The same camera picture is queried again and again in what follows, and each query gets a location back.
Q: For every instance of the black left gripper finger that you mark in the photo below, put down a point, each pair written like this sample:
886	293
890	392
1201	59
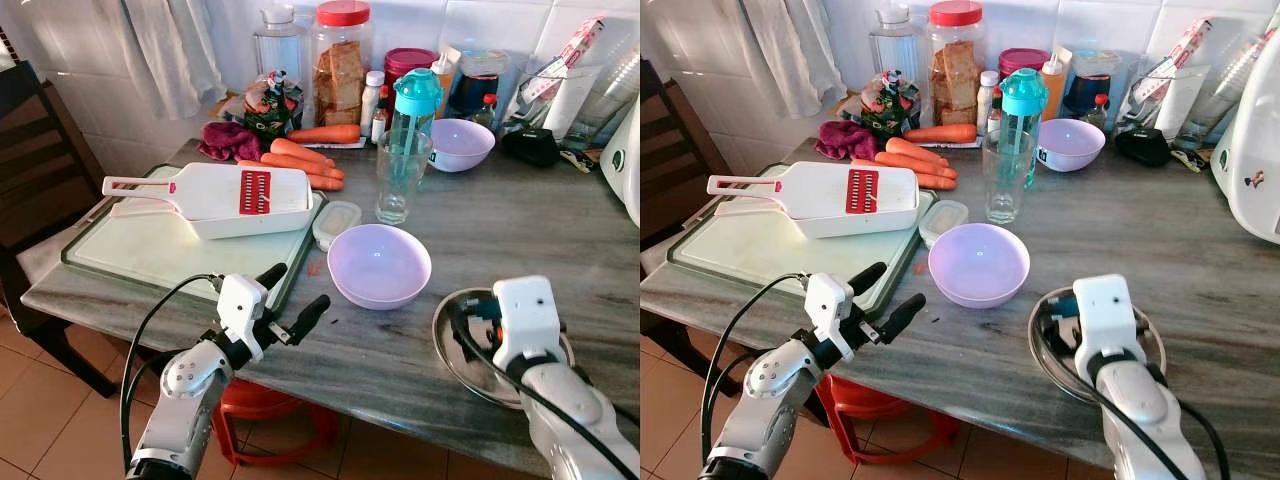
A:
272	277
868	278
903	315
310	315

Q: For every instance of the large lilac bowl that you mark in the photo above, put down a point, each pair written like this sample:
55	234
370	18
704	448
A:
380	265
978	265

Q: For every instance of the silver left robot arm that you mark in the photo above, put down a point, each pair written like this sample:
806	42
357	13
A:
770	400
180	400

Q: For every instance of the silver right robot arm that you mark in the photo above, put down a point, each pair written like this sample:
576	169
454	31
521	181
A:
560	410
1140	410

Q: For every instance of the red plastic stool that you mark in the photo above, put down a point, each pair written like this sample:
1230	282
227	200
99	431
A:
860	395
250	400

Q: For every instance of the small square plastic container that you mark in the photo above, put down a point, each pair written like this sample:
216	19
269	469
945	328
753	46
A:
945	220
338	222

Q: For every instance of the white mandoline slicer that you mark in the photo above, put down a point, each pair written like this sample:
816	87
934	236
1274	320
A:
800	195
200	195

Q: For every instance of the white green-rimmed cutting board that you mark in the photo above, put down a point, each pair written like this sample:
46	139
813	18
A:
150	255
760	255

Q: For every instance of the clear drinking glass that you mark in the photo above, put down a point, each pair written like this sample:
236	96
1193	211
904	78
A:
400	195
1008	195

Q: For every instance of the maroon cloth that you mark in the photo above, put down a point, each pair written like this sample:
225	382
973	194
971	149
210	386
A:
228	140
845	140

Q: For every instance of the small lilac bowl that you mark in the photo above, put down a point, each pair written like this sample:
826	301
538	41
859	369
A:
465	145
1072	145

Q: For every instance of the black pouch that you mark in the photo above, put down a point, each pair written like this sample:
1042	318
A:
530	148
1142	148

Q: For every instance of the floral printed packet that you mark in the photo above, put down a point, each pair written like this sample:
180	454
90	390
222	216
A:
888	105
270	105

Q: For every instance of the small red-capped bottle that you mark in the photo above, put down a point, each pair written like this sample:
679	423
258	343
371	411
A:
487	112
1098	112

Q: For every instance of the small white bottle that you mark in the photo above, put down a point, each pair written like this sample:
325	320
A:
987	100
372	100

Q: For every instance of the red-lidded cracker jar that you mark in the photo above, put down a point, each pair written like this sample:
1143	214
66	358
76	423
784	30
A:
340	70
955	70

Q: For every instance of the teal plastic water bottle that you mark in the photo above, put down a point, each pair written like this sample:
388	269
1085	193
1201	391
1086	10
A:
417	95
1022	95

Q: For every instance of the orange sauce bottle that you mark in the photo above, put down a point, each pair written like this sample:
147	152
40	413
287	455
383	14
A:
1053	90
443	85

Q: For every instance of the white paper roll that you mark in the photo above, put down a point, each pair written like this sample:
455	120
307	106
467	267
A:
570	108
1180	108

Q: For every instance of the dark blue jar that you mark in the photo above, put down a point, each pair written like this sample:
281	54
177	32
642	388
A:
1088	85
475	85

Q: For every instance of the clear glass jar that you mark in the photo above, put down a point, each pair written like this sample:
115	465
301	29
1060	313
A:
897	45
280	45

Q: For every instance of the dark wooden chair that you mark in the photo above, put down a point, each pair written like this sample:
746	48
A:
665	160
30	170

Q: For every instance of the white hanging towel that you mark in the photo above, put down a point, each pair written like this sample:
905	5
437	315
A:
170	50
790	50

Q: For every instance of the clear plastic bag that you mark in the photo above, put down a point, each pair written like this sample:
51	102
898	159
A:
605	95
1225	100

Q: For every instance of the red white wrap box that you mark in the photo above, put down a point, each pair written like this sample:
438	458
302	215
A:
1175	55
565	58

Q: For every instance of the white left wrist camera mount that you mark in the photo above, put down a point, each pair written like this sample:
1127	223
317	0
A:
828	305
240	305

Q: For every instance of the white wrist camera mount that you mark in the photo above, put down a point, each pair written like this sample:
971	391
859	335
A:
1105	315
828	305
240	305
525	315

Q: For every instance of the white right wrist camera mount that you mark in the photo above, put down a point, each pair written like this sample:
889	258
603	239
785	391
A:
1105	315
525	315

